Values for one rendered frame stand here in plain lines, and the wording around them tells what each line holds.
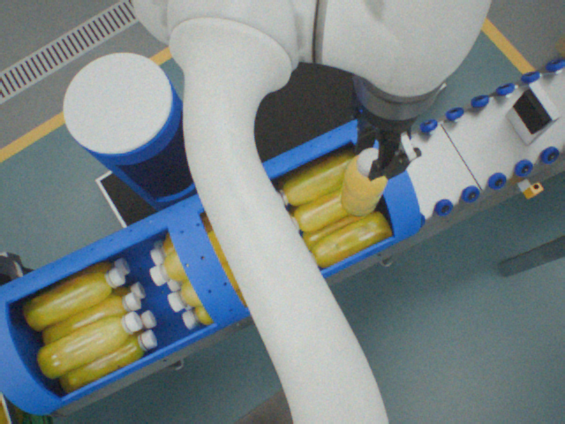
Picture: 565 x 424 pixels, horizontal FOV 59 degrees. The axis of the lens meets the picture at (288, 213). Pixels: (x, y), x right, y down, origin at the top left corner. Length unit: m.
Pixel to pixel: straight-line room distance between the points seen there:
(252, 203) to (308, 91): 1.94
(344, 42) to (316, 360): 0.24
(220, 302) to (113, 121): 0.57
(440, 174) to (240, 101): 0.99
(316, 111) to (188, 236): 1.36
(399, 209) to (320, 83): 1.36
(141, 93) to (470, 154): 0.85
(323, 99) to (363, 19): 1.86
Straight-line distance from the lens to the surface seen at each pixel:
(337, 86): 2.30
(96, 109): 1.37
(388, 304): 2.19
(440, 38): 0.40
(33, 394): 1.11
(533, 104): 1.31
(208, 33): 0.40
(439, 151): 1.36
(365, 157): 0.77
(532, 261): 2.03
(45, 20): 3.01
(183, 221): 1.00
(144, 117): 1.32
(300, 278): 0.34
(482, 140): 1.40
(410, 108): 0.51
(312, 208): 1.10
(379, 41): 0.41
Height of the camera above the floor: 2.16
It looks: 75 degrees down
